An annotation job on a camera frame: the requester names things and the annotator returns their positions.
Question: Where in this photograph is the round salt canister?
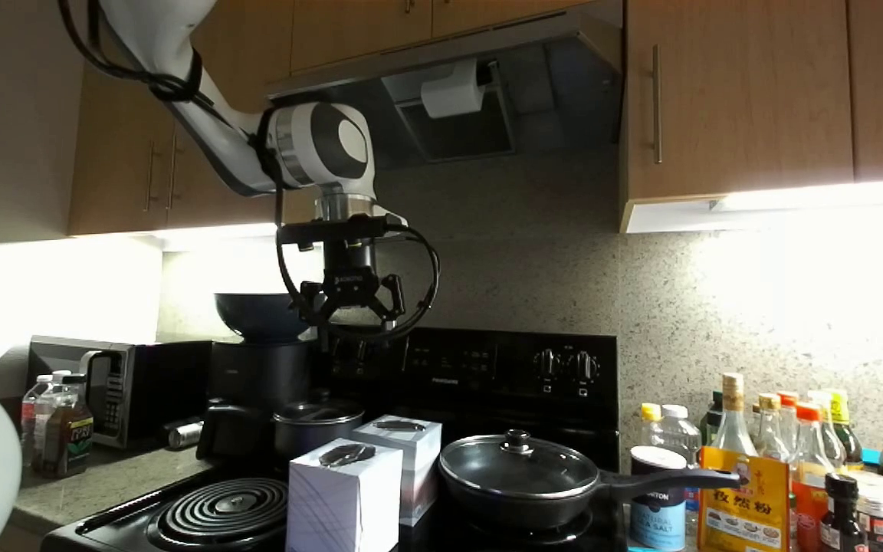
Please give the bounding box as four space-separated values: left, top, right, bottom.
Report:
629 445 691 552

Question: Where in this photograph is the white cap clear bottle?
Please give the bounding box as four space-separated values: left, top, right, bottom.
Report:
652 404 704 470

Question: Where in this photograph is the small black cap bottle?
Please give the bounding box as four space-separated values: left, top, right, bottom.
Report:
819 472 869 552

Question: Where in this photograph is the black frying pan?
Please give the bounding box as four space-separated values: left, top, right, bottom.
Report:
438 429 743 531

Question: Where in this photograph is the orange cap sauce bottle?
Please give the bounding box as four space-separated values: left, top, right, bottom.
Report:
790 402 835 552

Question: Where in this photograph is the glass jar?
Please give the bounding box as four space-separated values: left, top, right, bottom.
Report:
854 470 883 552

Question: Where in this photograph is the microwave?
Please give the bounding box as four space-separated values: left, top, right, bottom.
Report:
27 334 213 450

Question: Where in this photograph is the orange spice packet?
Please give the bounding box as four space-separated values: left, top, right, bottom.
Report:
697 446 792 552

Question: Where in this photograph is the gold cap glass bottle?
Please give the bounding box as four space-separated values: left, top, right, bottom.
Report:
711 373 758 458

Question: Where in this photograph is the gold cap sauce bottle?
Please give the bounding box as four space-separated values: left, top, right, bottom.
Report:
755 393 798 462

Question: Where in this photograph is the silver can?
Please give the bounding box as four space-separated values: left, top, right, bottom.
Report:
166 419 205 450

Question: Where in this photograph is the range hood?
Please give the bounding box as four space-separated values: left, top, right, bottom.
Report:
266 0 625 168

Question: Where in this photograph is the coil burner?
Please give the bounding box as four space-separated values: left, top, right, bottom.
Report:
146 477 289 551

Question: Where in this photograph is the red cap bottle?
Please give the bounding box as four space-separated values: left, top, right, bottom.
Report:
776 390 800 449

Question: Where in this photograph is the white tissue box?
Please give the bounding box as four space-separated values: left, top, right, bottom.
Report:
286 438 405 552
351 415 443 527

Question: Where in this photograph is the wooden wall cabinet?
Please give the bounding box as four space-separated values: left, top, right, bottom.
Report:
619 0 883 235
67 0 294 236

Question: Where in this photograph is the dark green bottle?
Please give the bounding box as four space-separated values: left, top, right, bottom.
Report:
700 390 725 449

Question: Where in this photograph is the white hood light housing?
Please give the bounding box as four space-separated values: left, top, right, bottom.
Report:
419 58 490 120

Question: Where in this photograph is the wooden cabinet above hood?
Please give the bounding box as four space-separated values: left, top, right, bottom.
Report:
289 0 626 76

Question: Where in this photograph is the clear plastic bottle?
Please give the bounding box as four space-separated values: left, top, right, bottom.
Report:
21 370 67 470

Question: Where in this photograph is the black coffee maker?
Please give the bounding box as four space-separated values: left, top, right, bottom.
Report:
195 340 313 463

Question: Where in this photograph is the brown liquid bottle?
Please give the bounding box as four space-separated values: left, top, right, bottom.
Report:
42 373 95 479

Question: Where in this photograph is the glass pan lid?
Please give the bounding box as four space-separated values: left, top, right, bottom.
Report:
440 429 602 501

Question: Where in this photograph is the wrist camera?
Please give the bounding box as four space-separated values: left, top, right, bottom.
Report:
278 215 409 252

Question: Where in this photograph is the cabinet door handle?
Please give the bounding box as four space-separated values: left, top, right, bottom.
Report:
166 132 181 211
144 140 159 213
651 43 665 165

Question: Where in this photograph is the yellow cap dark bottle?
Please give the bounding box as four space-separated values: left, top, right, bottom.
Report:
825 389 865 470

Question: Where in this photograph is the dark blue bowl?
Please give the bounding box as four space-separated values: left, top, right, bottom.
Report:
214 292 317 343

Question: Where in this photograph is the yellow cap plastic bottle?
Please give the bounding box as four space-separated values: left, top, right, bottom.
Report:
638 402 664 449

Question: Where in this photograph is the black electric stove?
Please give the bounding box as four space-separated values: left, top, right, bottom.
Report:
41 327 628 552

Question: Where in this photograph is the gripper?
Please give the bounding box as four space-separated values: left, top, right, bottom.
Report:
298 239 407 350

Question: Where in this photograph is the dark pot with lid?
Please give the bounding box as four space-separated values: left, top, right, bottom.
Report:
272 389 366 462

